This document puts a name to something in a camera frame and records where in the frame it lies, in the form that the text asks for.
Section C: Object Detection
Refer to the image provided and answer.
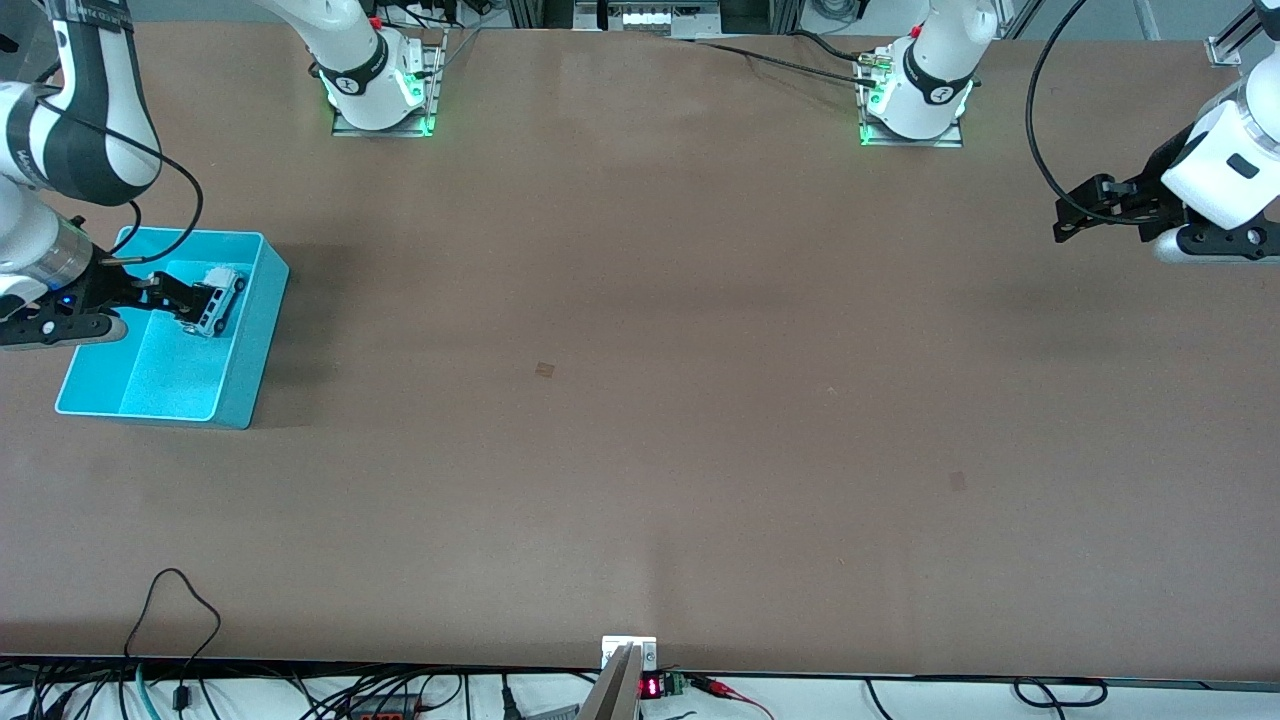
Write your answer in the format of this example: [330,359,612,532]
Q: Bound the white jeep toy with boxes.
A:
[183,265,248,338]

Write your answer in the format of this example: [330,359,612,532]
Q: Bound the white lit device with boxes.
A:
[573,0,723,33]

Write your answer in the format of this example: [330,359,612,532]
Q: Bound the white mounting bracket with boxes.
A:
[601,636,658,671]

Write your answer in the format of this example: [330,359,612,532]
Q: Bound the short black right arm cable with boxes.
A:
[100,198,143,263]

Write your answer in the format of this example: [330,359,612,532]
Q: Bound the black cable across table edge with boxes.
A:
[680,30,886,86]

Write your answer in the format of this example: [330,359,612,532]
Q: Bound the aluminium frame rails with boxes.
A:
[505,0,806,36]

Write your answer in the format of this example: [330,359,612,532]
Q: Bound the black oval cable loop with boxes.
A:
[1013,678,1109,709]

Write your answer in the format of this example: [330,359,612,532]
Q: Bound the long black right arm cable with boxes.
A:
[30,90,204,266]

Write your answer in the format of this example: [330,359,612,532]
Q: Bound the red and black clip wires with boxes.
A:
[688,675,776,720]

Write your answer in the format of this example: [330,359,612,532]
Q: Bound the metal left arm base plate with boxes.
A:
[858,55,966,149]

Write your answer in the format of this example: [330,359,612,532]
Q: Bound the thin black looped cable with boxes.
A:
[124,568,223,711]

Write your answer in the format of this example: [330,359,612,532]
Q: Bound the cyan plastic bin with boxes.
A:
[55,226,291,430]

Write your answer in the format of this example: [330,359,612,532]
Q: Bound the aluminium profile bracket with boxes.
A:
[1205,0,1263,67]

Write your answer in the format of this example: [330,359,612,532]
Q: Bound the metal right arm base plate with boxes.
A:
[332,30,448,138]

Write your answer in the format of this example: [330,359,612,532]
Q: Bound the grey aluminium bar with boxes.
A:
[578,643,642,720]

